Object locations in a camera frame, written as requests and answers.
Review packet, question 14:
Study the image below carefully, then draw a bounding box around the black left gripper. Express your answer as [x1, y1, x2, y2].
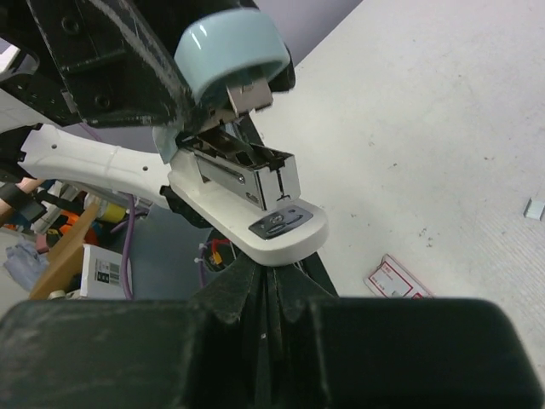
[1, 1, 221, 131]

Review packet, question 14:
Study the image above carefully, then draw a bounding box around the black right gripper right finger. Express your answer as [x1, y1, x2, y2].
[272, 252, 338, 323]

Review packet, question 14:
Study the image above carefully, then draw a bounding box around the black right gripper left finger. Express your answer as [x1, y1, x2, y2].
[186, 254, 267, 332]

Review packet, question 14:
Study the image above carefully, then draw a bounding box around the red white staple box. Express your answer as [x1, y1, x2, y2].
[364, 254, 433, 299]

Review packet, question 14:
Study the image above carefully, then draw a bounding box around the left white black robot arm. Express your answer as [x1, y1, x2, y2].
[1, 1, 301, 230]

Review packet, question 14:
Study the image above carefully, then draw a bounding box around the small staple strip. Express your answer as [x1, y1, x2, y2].
[523, 198, 545, 221]

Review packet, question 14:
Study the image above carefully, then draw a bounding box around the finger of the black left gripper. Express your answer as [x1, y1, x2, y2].
[229, 1, 295, 92]

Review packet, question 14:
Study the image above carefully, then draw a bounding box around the light blue white stapler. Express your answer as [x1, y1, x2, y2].
[153, 9, 328, 267]

